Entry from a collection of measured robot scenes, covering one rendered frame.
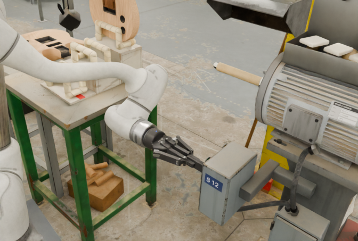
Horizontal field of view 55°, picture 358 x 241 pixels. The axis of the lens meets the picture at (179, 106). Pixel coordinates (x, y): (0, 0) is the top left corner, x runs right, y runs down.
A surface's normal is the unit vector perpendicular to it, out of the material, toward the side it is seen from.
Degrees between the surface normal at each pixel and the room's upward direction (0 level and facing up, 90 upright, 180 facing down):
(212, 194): 90
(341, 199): 90
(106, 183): 0
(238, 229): 0
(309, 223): 0
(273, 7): 38
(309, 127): 90
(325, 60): 90
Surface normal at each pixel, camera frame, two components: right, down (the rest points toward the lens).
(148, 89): 0.50, 0.19
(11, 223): 0.78, 0.33
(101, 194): 0.04, -0.85
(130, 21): -0.67, 0.36
